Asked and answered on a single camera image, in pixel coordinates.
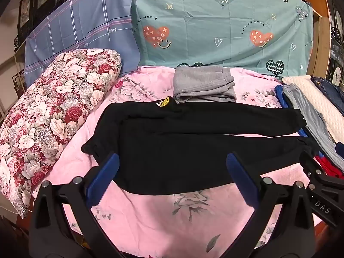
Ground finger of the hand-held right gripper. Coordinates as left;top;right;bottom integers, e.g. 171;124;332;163
299;150;328;184

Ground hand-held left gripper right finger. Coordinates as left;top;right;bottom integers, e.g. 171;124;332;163
226;153;318;258

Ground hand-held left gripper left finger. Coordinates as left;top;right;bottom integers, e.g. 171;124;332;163
29;153;127;258

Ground black pants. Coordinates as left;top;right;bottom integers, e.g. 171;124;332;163
81;97;320;195

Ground folded grey pants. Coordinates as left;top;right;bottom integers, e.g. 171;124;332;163
172;66;237;103

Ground red garment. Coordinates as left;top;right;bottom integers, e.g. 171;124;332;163
314;154;344;179

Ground pile of folded clothes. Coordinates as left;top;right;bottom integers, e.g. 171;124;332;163
282;84;344;172

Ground white quilted pillow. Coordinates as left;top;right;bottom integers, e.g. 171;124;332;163
282;76;344;146

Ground pink floral bedsheet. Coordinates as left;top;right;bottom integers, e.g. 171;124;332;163
44;66;323;258

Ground bright blue garment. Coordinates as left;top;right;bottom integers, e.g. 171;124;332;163
275;84;312;143

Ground dark blue jeans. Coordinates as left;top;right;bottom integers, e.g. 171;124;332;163
310;76;344;105

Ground red white floral quilt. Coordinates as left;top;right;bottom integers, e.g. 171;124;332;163
0;48;123;219

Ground wooden glass display cabinet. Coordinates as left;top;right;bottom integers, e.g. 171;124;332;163
298;0;344;86

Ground blue plaid pillow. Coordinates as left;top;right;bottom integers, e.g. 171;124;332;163
24;0;141;86

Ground teal heart-print pillow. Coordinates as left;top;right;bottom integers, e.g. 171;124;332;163
130;0;315;77

